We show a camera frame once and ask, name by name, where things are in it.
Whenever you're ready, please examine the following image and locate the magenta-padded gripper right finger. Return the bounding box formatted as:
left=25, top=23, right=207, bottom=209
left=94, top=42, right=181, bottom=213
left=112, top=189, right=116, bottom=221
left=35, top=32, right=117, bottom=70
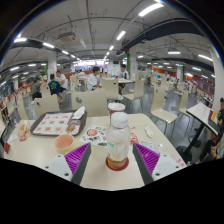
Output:
left=132, top=142, right=184, bottom=185

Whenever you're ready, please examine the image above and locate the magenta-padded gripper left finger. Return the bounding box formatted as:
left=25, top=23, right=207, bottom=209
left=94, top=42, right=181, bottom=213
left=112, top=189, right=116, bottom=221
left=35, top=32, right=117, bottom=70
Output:
left=43, top=142, right=93, bottom=186

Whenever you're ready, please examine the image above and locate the clear plastic drink bottle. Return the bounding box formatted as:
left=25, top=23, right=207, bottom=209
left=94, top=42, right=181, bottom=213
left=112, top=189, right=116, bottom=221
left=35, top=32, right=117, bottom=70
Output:
left=105, top=112, right=132, bottom=169

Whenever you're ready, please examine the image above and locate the cream mug with pink inside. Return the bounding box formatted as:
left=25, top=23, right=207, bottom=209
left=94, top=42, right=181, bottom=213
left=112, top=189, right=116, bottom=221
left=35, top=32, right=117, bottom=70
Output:
left=54, top=133, right=75, bottom=155

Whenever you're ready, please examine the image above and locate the crumpled white tissue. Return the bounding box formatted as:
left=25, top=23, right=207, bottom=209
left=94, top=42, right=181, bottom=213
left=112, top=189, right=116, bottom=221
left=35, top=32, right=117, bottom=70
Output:
left=143, top=126, right=155, bottom=139

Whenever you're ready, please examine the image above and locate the printed paper tray liner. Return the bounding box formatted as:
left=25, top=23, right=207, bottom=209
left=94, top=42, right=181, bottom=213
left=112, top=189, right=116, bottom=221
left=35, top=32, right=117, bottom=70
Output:
left=32, top=112, right=74, bottom=135

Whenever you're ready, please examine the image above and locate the small red sachet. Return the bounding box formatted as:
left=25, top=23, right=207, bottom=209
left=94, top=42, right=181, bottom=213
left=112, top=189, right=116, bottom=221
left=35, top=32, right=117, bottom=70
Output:
left=129, top=132, right=140, bottom=145

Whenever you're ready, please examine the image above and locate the dark food tray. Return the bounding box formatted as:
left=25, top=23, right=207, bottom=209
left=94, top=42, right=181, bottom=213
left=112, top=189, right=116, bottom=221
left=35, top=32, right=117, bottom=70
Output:
left=30, top=109, right=89, bottom=137

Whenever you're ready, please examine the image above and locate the clear plastic bag with food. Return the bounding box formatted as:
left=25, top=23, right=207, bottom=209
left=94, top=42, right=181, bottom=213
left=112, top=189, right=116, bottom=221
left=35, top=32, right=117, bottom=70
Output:
left=14, top=119, right=32, bottom=142

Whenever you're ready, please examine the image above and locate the person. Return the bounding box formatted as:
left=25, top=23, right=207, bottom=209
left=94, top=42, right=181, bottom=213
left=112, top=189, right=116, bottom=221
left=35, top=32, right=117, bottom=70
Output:
left=114, top=63, right=131, bottom=96
left=47, top=73, right=63, bottom=101
left=195, top=97, right=224, bottom=165
left=31, top=77, right=45, bottom=101
left=55, top=70, right=69, bottom=91
left=86, top=65, right=103, bottom=92

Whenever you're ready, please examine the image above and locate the flat round red coaster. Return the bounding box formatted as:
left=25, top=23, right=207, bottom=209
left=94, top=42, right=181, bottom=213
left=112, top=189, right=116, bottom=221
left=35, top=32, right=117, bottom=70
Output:
left=105, top=155, right=130, bottom=172

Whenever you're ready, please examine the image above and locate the red paper carton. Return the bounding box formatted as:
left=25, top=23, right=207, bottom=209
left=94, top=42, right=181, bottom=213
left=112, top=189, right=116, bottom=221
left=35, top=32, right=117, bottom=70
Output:
left=2, top=142, right=12, bottom=155

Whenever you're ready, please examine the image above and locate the white napkin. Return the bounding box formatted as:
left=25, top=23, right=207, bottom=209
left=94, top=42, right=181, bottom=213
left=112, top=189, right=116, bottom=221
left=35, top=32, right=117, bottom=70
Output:
left=71, top=105, right=87, bottom=121

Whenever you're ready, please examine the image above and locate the beige wooden chair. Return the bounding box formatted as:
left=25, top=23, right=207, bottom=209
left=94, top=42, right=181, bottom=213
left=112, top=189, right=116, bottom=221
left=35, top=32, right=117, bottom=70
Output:
left=33, top=94, right=61, bottom=118
left=70, top=88, right=109, bottom=118

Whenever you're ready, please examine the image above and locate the neighbouring white table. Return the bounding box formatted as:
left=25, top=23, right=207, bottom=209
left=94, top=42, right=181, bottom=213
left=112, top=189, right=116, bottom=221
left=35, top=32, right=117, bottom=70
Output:
left=175, top=102, right=222, bottom=162

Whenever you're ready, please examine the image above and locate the group of beige chairs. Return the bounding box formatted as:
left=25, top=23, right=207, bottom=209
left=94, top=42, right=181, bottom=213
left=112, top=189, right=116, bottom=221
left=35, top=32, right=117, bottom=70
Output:
left=0, top=74, right=214, bottom=128

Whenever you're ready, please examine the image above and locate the ceiling air conditioner unit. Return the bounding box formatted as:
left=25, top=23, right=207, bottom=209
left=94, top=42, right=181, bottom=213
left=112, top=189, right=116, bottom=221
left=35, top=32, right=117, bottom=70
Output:
left=56, top=31, right=77, bottom=44

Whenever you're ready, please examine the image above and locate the group of ceiling lights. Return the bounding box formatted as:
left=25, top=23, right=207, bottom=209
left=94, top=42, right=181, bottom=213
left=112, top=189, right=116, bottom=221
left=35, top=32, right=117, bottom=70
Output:
left=0, top=2, right=215, bottom=85

